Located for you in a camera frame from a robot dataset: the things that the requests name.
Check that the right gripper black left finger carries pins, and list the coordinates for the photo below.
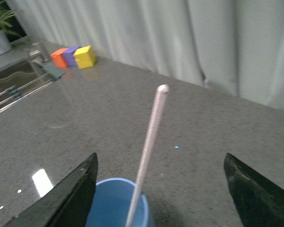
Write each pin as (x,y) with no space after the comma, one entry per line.
(67,204)

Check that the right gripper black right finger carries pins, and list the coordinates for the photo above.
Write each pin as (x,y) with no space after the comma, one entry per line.
(259,202)

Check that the pale pink chopstick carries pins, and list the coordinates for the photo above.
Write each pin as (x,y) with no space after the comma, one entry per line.
(155,118)

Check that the blue plastic cup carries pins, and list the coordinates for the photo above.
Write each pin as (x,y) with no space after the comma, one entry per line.
(111,204)

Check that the metal sink rack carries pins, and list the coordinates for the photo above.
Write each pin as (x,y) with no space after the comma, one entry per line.
(22,79)

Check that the orange foam block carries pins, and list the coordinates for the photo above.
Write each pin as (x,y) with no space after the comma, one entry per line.
(59,59)

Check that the yellow foam block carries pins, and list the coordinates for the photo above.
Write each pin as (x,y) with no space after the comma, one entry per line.
(85,57)

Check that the purple foam block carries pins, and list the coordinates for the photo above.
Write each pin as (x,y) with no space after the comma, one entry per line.
(68,55)

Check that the white curtain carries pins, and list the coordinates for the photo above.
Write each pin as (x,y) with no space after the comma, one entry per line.
(234,46)

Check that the steel faucet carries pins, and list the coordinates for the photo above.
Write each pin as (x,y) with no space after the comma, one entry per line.
(37,55)

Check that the potted green plant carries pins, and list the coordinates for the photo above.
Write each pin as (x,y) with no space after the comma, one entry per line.
(6,16)

